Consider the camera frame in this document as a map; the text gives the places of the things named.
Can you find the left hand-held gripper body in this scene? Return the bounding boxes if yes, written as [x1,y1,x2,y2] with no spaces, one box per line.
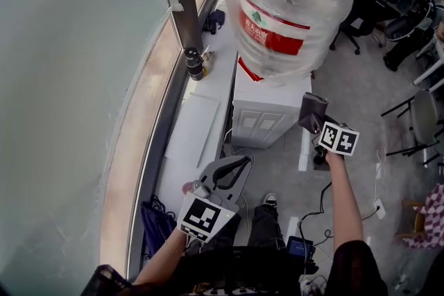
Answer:
[177,187,241,243]

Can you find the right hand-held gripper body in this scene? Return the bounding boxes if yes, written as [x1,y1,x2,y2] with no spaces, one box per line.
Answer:
[309,121,360,171]

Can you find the white water dispenser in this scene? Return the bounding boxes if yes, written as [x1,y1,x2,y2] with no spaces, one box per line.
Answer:
[230,51,313,150]

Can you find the person's right forearm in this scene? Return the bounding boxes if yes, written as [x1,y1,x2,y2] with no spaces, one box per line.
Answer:
[325,150,366,251]

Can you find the person's left forearm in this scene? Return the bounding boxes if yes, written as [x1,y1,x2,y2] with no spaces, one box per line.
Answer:
[133,227,189,288]

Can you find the clear bagged water jug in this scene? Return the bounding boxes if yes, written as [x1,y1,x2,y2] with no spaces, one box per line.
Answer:
[218,0,361,87]

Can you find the person's right sneaker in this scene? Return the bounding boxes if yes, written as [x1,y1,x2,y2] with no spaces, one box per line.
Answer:
[261,192,279,208]

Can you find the white flat board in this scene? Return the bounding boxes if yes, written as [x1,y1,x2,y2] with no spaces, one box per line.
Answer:
[162,92,222,170]

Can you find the person's black trousers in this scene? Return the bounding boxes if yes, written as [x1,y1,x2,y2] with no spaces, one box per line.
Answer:
[185,204,289,254]

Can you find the person's black shirt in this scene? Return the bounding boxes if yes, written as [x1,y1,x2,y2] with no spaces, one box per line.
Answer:
[80,238,390,296]

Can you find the white charger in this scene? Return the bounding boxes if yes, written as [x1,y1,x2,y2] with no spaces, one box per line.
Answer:
[372,198,387,220]

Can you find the grey chair with black legs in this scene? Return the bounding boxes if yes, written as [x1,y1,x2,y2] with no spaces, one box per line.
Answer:
[380,89,442,168]

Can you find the black device with blue screen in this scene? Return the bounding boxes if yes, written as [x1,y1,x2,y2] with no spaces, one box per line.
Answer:
[285,234,316,260]

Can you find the white windowsill ledge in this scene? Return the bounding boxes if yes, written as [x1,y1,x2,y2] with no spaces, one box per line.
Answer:
[154,0,241,216]

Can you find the black thermos bottle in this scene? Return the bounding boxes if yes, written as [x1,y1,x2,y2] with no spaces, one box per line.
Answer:
[183,46,206,82]

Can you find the wooden chair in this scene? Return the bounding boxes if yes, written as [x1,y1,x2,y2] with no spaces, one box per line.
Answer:
[394,199,428,241]

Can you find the crumpled pale plastic bag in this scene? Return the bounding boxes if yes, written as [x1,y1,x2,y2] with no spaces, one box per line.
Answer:
[202,49,216,77]

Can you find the white table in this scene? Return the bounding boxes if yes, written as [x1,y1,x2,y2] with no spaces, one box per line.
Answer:
[411,31,444,88]

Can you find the black office chair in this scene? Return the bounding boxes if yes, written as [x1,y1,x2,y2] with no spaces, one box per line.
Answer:
[328,0,384,56]

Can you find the purple checked cloth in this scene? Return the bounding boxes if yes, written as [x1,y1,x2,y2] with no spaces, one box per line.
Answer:
[403,182,444,250]

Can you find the dark small pouch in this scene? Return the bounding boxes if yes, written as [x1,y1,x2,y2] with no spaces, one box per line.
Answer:
[203,8,227,35]

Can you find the pale green roller blind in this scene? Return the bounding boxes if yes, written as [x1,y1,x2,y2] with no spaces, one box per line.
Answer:
[0,0,175,296]

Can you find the left gripper fisheye camera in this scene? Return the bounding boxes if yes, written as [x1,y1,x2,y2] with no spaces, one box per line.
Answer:
[182,180,211,200]

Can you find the dark blue drawstring bag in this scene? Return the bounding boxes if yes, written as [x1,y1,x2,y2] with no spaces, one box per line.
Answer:
[139,195,178,260]

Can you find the black cable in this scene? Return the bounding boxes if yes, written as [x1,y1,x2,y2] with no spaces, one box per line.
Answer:
[297,180,334,247]

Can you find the red plastic carry handle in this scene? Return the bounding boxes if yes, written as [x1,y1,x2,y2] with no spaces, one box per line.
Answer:
[237,56,265,83]

